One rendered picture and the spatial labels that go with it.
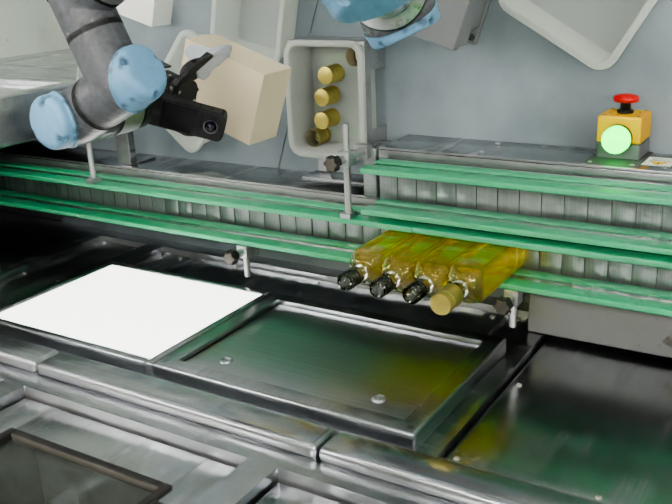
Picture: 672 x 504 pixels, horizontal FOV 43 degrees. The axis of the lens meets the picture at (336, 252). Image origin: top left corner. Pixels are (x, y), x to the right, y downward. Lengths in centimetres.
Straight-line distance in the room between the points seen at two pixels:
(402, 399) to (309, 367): 18
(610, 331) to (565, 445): 31
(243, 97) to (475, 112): 45
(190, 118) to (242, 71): 13
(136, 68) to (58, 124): 14
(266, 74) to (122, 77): 32
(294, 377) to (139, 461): 26
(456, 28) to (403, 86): 22
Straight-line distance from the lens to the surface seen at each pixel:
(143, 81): 111
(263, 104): 139
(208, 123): 130
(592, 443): 126
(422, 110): 166
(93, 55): 114
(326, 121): 169
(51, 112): 119
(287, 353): 142
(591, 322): 150
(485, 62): 159
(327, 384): 132
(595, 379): 143
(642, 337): 149
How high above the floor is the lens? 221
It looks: 53 degrees down
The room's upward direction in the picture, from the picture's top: 120 degrees counter-clockwise
